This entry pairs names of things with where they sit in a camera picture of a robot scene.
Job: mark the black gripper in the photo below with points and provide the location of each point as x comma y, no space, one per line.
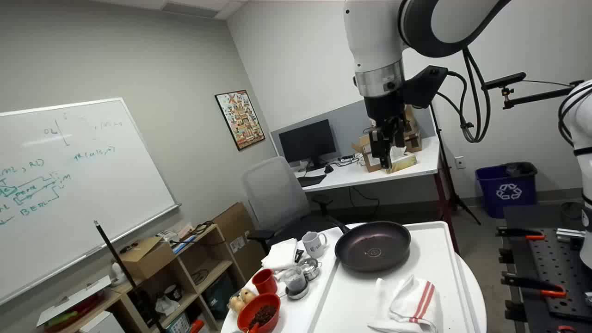
385,118

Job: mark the white towel with red stripes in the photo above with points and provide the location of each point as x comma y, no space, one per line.
409,303

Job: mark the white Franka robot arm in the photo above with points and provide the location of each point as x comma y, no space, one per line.
376,31

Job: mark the black frying pan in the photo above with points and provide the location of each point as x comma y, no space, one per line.
372,247

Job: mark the large white tray board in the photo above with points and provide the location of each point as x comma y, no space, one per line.
352,303

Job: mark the wooden desk organizer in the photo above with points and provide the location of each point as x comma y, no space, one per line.
407,162

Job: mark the white office desk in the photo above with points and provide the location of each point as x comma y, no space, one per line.
370,177

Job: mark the black tripod stand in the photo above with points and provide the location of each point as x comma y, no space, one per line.
444,179

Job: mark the black computer monitor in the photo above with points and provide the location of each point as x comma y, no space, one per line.
306,142

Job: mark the black keyboard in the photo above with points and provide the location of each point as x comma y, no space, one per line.
311,180

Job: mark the white mug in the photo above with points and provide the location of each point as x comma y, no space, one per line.
313,243

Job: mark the grey office chair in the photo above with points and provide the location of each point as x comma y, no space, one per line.
270,192

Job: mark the blue recycling bin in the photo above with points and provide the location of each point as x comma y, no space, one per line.
505,192

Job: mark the crumpled white napkin cloth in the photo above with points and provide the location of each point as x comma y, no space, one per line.
280,254

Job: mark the framed colourful poster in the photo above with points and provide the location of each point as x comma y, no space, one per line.
241,121

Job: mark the glass jars with dark lids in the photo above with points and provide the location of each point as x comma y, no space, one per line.
296,280

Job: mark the red cup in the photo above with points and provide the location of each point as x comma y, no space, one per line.
265,282

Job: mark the round white table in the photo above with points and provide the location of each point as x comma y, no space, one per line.
293,316

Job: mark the black perforated workbench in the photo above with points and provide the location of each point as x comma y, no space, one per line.
552,266

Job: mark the pale eggs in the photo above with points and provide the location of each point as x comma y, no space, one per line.
241,301

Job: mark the red bowl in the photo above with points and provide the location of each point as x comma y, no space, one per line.
259,316

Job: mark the wooden shelf unit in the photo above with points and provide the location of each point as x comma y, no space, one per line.
196,262

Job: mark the small cardboard box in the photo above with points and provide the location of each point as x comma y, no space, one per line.
145,258

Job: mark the thin black pole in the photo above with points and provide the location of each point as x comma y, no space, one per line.
121,266

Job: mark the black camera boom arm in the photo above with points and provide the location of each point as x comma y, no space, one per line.
504,81

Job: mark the wall whiteboard with writing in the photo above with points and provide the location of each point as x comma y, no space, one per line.
80,186

